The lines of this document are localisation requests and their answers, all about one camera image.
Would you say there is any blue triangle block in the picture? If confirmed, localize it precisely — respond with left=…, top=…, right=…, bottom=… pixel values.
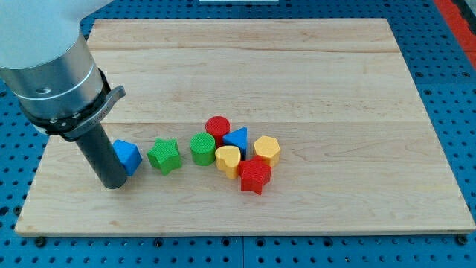
left=222, top=127, right=248, bottom=160

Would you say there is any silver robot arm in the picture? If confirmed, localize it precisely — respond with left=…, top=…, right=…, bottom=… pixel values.
left=1, top=0, right=109, bottom=119

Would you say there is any wooden board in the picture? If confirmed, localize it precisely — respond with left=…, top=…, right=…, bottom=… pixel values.
left=16, top=19, right=475, bottom=237

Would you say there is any red cylinder block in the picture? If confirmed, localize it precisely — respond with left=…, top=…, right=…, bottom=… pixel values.
left=205, top=115, right=231, bottom=147

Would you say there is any yellow heart block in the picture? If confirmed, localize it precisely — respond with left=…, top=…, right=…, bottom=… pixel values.
left=215, top=145, right=241, bottom=179

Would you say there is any yellow hexagon block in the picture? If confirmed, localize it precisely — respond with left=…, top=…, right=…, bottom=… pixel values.
left=253, top=135, right=281, bottom=167

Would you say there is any green cylinder block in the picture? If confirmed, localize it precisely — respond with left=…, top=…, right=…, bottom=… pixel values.
left=190, top=132, right=216, bottom=166

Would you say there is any red star block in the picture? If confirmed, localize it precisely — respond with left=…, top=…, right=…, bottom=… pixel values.
left=239, top=156, right=272, bottom=195

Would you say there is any green star block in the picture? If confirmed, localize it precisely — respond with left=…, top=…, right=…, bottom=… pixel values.
left=147, top=138, right=182, bottom=176

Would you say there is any blue cube block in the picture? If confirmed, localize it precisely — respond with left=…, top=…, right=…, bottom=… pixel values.
left=112, top=139, right=142, bottom=176

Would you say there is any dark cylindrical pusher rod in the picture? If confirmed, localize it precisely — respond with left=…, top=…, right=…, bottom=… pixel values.
left=76, top=124, right=127, bottom=189

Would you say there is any black clamp with metal lever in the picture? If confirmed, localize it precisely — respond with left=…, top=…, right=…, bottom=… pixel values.
left=20, top=69, right=126, bottom=141

